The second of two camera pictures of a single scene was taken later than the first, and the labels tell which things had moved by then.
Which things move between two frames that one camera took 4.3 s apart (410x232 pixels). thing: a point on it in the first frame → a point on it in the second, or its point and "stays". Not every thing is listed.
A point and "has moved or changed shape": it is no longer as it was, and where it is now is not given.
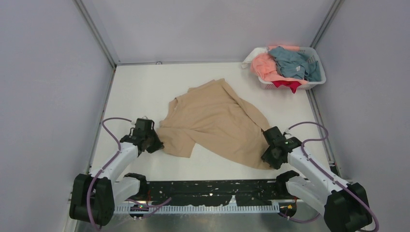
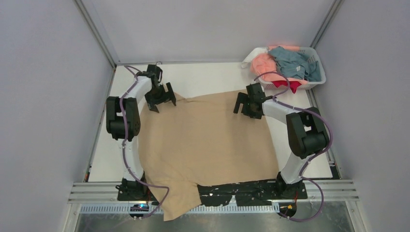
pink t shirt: [266, 65] stays
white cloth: [255, 51] stays
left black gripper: [158, 145] → [152, 101]
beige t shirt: [212, 114] has moved or changed shape
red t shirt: [293, 85] stays
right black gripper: [266, 157] → [242, 98]
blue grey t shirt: [296, 65] stays
